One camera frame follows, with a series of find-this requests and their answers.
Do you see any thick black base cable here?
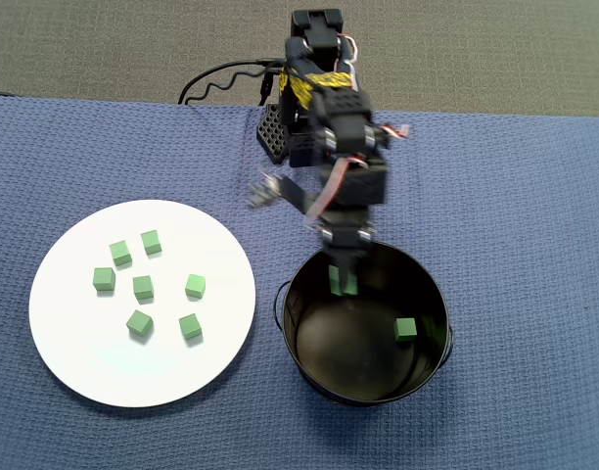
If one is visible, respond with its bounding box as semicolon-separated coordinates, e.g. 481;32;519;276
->
177;58;286;106
184;68;276;107

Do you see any blue woven table cloth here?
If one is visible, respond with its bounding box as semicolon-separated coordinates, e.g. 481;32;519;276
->
0;93;599;470

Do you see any black metal bucket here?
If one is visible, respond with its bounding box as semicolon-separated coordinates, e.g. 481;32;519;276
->
273;238;455;407

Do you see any white round plate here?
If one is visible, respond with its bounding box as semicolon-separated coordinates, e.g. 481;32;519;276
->
28;199;257;409

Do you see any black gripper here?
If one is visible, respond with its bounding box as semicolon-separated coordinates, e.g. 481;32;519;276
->
321;205;377;296

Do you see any red white servo wire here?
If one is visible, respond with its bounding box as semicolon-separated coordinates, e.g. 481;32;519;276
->
337;32;360;65
303;122;411;224

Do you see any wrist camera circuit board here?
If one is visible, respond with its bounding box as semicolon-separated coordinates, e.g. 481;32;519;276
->
245;170;284;210

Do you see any green cube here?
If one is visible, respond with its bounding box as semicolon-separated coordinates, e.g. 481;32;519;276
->
140;229;163;257
184;273;207;300
178;312;204;341
92;266;116;293
393;317;418;344
125;309;155;339
132;274;155;301
327;263;359;298
108;239;133;268

